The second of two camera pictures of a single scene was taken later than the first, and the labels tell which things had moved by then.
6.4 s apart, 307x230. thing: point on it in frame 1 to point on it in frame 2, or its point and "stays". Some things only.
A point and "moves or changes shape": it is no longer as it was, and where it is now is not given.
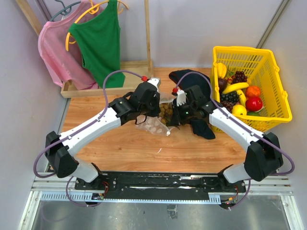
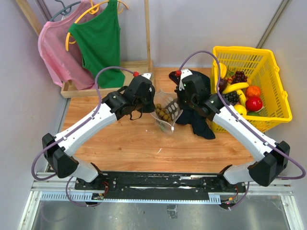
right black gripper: (176, 120) to (179, 94)
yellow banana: (236, 87) stays
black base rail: (161, 183) stays
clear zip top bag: (153, 123) moves or changes shape
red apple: (253, 103) stays
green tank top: (99, 40) stays
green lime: (253, 113) stays
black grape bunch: (233, 97) stays
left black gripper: (156, 112) to (151, 107)
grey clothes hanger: (66, 10) stays
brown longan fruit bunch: (166, 109) moves or changes shape
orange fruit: (253, 91) stays
